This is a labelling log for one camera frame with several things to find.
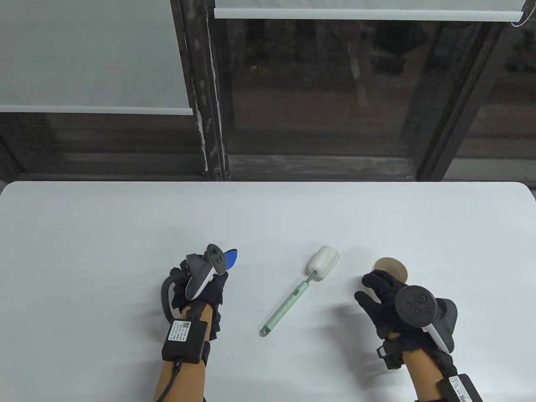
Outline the beige ceramic water cup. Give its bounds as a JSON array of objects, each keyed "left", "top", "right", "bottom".
[{"left": 373, "top": 257, "right": 409, "bottom": 289}]

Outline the grey window sill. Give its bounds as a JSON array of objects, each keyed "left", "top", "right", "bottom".
[{"left": 226, "top": 154, "right": 419, "bottom": 181}]

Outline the person's right forearm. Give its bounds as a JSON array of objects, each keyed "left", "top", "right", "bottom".
[{"left": 403, "top": 348, "right": 444, "bottom": 402}]

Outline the white sponge cup brush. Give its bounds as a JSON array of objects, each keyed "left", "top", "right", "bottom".
[{"left": 259, "top": 246, "right": 340, "bottom": 338}]

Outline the white roller blind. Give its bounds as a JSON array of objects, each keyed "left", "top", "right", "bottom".
[
  {"left": 0, "top": 0, "right": 194, "bottom": 116},
  {"left": 214, "top": 0, "right": 524, "bottom": 21}
]

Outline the person's left forearm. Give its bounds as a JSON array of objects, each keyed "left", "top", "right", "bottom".
[{"left": 154, "top": 304, "right": 210, "bottom": 402}]

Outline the white blind pull cord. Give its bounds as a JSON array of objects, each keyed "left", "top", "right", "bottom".
[{"left": 509, "top": 2, "right": 536, "bottom": 26}]

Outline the person's right hand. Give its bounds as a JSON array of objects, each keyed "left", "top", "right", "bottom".
[{"left": 355, "top": 270, "right": 436, "bottom": 340}]

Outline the black labelled sensor box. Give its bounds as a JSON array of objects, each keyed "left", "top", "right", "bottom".
[
  {"left": 438, "top": 374, "right": 484, "bottom": 402},
  {"left": 162, "top": 319, "right": 210, "bottom": 364}
]

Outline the black sensor cable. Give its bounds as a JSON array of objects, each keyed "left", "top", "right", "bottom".
[{"left": 156, "top": 356, "right": 183, "bottom": 402}]

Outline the person's left hand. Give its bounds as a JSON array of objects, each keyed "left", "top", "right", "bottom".
[{"left": 169, "top": 259, "right": 230, "bottom": 342}]

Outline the dark grey window post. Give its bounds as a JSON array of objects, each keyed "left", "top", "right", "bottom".
[{"left": 417, "top": 21, "right": 509, "bottom": 181}]

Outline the weathered dark window post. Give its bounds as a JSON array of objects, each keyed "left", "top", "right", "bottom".
[{"left": 171, "top": 0, "right": 229, "bottom": 181}]

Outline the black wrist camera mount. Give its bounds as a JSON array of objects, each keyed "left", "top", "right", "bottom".
[{"left": 376, "top": 340, "right": 406, "bottom": 370}]

